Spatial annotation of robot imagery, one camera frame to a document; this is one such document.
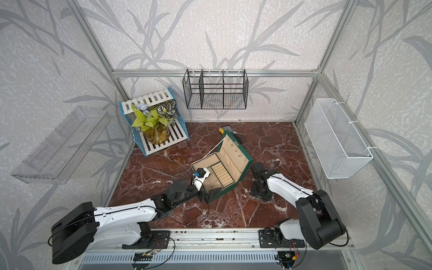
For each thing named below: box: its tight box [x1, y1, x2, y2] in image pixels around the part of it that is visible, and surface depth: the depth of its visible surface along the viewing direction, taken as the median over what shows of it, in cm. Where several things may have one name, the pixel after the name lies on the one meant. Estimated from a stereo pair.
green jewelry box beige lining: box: [190, 129, 254, 193], surface depth 91 cm
